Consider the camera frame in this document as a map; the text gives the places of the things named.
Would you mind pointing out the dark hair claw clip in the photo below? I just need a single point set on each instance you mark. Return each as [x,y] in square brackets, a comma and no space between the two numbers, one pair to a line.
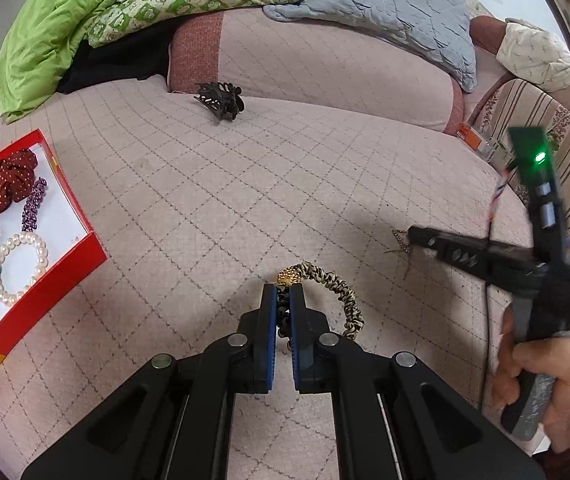
[220,102]

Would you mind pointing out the black cloth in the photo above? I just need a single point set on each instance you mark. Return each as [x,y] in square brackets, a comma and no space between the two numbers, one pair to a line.
[125,60]

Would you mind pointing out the grey quilted pillow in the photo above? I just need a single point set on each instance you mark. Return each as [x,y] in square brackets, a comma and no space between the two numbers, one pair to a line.
[390,5]

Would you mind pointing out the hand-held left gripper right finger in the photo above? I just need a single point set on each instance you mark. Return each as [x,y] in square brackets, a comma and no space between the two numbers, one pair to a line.
[297,340]

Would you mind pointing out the leopard print scrunchie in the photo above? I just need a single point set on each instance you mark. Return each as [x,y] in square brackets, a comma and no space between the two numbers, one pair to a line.
[345,300]

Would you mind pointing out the red dotted scrunchie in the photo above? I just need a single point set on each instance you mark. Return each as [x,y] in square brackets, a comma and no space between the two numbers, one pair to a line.
[7,182]

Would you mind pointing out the pink quilted sofa cover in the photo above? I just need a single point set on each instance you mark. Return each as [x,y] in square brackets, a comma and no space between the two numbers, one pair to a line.
[245,200]

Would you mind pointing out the pink bolster cushion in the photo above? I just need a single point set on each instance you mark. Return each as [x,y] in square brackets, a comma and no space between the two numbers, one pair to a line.
[325,70]

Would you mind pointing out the purple beaded hair clip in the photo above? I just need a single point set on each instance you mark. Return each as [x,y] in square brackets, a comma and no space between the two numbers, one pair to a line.
[32,207]

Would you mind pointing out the red jewelry box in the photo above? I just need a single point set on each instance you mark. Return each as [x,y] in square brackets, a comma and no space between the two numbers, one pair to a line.
[81,255]

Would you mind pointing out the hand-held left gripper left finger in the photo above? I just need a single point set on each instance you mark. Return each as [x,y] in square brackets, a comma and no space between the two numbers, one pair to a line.
[266,340]

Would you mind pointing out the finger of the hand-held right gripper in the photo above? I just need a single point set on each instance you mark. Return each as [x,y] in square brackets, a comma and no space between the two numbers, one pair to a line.
[455,255]

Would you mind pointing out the white patterned pillow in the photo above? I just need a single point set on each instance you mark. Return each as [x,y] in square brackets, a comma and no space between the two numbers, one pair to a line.
[535,55]

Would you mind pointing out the orange and white package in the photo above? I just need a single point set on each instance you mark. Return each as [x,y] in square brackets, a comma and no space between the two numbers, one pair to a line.
[475,141]

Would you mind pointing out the green quilt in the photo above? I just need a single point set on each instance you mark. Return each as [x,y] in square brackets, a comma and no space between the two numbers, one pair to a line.
[65,20]

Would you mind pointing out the pink sofa armrest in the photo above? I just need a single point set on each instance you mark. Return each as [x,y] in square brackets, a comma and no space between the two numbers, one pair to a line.
[485,35]

